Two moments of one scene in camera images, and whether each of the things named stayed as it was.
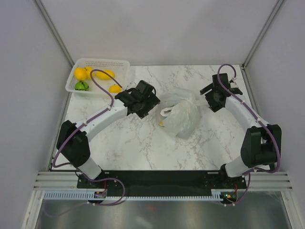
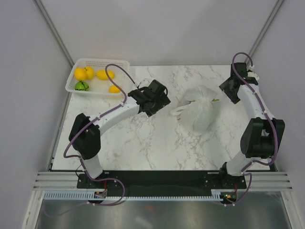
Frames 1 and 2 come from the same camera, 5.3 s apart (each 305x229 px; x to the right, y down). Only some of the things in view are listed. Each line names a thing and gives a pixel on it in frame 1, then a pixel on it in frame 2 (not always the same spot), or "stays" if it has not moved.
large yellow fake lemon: [80, 73] stays
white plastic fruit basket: [79, 79] stays
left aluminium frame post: [39, 5] stays
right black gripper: [214, 106] → [225, 86]
